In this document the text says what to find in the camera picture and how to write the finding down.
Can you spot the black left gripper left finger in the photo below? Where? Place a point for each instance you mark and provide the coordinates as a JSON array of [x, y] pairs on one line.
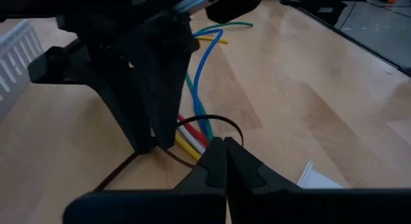
[[160, 206]]

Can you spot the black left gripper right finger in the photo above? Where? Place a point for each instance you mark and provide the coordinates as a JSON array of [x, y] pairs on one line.
[[305, 206]]

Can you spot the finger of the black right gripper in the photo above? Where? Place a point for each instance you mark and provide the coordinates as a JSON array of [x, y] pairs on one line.
[[125, 95], [167, 82]]

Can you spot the long silver aluminium rail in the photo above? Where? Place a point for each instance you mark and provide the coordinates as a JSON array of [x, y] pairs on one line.
[[316, 180]]

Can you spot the black zip tie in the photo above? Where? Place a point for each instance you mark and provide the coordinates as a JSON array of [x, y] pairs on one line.
[[115, 171]]

